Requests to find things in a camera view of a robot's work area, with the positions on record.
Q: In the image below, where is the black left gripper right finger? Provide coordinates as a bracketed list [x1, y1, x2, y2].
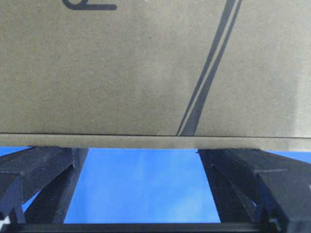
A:
[198, 149, 311, 233]

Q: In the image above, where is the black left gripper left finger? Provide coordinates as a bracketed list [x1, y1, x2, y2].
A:
[0, 147, 88, 224]

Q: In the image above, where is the brown Polymaker cardboard box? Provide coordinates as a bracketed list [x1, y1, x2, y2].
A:
[0, 0, 311, 151]

